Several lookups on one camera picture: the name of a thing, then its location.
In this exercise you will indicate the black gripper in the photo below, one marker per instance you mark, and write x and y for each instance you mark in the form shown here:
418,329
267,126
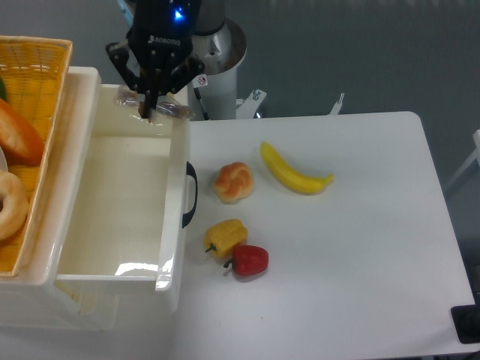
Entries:
160,39

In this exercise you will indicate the toast slice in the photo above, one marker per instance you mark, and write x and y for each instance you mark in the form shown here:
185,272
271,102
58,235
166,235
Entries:
167,107

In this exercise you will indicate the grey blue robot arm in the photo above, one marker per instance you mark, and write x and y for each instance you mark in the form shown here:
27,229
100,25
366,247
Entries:
210,20

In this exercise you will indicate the yellow wicker basket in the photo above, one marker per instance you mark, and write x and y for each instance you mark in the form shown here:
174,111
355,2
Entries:
33,70

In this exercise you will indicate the orange white bread roll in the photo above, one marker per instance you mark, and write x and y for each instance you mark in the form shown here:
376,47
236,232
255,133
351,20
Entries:
234,182

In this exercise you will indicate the green item in basket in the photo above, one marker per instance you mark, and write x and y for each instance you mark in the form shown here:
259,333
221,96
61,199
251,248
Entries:
3,92

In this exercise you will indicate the orange bread loaf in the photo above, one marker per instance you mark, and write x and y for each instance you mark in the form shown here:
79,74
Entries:
19,139

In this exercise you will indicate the white plastic drawer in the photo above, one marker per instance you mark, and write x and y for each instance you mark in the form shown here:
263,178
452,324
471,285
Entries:
125,235

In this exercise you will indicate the yellow bell pepper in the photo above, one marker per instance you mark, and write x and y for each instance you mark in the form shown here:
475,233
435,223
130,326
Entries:
221,238

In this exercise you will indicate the yellow banana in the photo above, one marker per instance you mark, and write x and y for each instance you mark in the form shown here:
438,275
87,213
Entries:
288,176

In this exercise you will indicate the beige donut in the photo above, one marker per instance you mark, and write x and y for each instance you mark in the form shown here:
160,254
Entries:
15,204

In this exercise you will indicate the red bell pepper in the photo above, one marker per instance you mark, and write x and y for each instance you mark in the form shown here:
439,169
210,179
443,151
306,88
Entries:
248,260

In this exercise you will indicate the white drawer cabinet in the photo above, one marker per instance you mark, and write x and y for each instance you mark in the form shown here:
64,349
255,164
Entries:
35,297

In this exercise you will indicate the black device at table edge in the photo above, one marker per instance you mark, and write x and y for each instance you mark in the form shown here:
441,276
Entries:
466,323

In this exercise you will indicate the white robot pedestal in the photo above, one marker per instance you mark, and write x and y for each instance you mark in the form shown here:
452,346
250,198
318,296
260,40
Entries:
213,94

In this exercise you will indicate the white metal bracket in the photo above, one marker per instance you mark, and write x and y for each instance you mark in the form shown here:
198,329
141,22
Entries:
248,108

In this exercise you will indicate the black drawer handle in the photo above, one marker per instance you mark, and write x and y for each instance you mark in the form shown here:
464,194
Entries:
192,190

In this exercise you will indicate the white table leg bracket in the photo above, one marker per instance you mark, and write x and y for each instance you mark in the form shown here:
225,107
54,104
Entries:
336,109

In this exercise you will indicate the white frame at right edge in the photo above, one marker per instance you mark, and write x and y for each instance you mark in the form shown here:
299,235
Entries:
465,171

